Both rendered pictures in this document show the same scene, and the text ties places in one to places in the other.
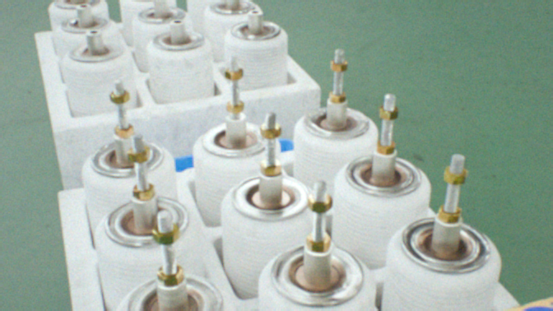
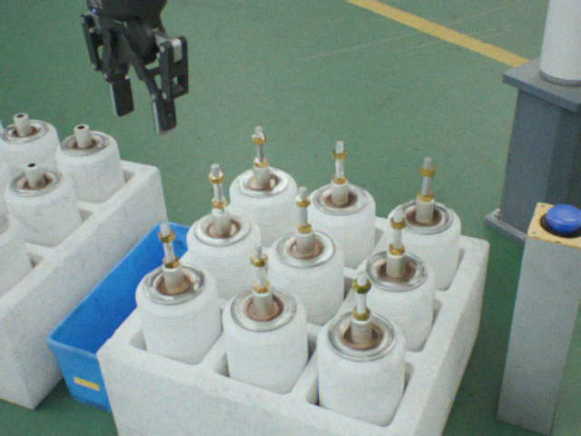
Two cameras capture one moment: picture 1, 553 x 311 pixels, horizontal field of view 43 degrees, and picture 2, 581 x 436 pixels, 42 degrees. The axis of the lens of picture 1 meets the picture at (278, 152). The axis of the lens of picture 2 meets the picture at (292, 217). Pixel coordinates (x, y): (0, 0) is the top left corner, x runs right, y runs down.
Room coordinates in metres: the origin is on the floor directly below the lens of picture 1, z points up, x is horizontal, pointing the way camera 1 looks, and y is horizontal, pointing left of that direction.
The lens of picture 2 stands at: (0.02, 0.54, 0.83)
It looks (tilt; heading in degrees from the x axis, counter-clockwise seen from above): 35 degrees down; 315
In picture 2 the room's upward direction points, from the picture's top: 3 degrees counter-clockwise
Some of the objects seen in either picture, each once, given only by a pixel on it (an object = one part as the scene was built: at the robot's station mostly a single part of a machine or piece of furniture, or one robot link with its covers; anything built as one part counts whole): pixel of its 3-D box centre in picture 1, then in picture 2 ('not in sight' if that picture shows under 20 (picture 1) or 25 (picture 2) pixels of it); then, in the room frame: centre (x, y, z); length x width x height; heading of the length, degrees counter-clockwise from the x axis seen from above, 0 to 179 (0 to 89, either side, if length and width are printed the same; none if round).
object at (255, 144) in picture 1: (236, 140); (222, 229); (0.66, 0.05, 0.25); 0.08 x 0.08 x 0.01
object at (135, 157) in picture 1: (139, 153); (259, 259); (0.51, 0.12, 0.32); 0.02 x 0.02 x 0.01; 24
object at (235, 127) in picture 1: (235, 130); (221, 221); (0.66, 0.05, 0.26); 0.02 x 0.02 x 0.03
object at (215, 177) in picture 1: (239, 209); (229, 282); (0.66, 0.05, 0.16); 0.10 x 0.10 x 0.18
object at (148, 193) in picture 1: (143, 191); (261, 286); (0.51, 0.12, 0.29); 0.02 x 0.02 x 0.01; 24
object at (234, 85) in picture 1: (234, 91); (218, 191); (0.66, 0.05, 0.31); 0.01 x 0.01 x 0.08; 16
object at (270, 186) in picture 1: (271, 186); (304, 241); (0.55, 0.01, 0.26); 0.02 x 0.02 x 0.03
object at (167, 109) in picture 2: not in sight; (171, 107); (0.58, 0.15, 0.50); 0.03 x 0.01 x 0.05; 1
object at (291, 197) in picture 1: (271, 197); (305, 249); (0.55, 0.01, 0.25); 0.08 x 0.08 x 0.01
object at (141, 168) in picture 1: (141, 174); (260, 273); (0.51, 0.12, 0.30); 0.01 x 0.01 x 0.08; 24
